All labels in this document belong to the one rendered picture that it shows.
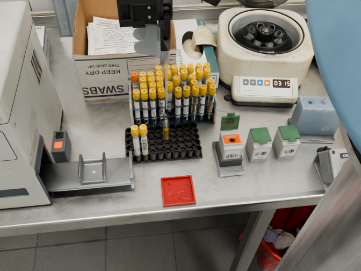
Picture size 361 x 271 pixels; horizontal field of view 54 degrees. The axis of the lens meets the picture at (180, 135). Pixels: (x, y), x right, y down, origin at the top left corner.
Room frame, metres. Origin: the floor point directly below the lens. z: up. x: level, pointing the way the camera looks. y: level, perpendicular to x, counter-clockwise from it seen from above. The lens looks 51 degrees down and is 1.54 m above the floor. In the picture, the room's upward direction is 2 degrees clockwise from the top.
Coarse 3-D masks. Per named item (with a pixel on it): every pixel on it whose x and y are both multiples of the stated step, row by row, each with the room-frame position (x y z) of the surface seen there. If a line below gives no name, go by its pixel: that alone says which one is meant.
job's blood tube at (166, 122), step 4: (164, 116) 0.52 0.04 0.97; (168, 116) 0.51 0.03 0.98; (164, 120) 0.51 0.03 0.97; (168, 120) 0.51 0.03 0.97; (164, 124) 0.51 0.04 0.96; (168, 124) 0.51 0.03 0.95; (164, 128) 0.51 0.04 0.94; (168, 128) 0.51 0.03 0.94; (164, 132) 0.51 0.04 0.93; (168, 132) 0.51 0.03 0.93; (164, 136) 0.51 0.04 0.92; (168, 136) 0.51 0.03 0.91
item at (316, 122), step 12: (300, 96) 0.59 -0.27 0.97; (300, 108) 0.56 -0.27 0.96; (312, 108) 0.55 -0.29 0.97; (324, 108) 0.55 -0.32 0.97; (288, 120) 0.60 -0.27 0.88; (300, 120) 0.55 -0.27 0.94; (312, 120) 0.55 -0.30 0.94; (324, 120) 0.55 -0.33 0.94; (336, 120) 0.55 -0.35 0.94; (300, 132) 0.55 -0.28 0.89; (312, 132) 0.55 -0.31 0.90; (324, 132) 0.55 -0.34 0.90
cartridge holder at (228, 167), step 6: (216, 144) 0.49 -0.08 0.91; (216, 150) 0.48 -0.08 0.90; (216, 156) 0.47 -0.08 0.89; (216, 162) 0.46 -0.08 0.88; (222, 162) 0.45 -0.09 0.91; (228, 162) 0.45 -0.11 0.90; (234, 162) 0.45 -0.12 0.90; (240, 162) 0.45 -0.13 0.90; (222, 168) 0.44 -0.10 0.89; (228, 168) 0.44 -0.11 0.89; (234, 168) 0.44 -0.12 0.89; (240, 168) 0.44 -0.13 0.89; (222, 174) 0.43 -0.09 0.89; (228, 174) 0.43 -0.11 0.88; (234, 174) 0.43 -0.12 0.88; (240, 174) 0.44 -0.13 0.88
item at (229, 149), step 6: (222, 132) 0.49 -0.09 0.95; (228, 132) 0.49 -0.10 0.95; (234, 132) 0.49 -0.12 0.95; (222, 138) 0.48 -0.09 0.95; (228, 138) 0.48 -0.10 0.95; (234, 138) 0.48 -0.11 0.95; (240, 138) 0.48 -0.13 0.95; (222, 144) 0.47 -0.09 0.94; (228, 144) 0.46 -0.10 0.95; (234, 144) 0.46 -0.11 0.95; (240, 144) 0.46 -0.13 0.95; (222, 150) 0.46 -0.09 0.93; (228, 150) 0.45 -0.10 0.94; (234, 150) 0.45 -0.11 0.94; (240, 150) 0.46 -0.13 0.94; (222, 156) 0.45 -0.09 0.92; (228, 156) 0.45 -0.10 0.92; (234, 156) 0.45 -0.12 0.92; (240, 156) 0.46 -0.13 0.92
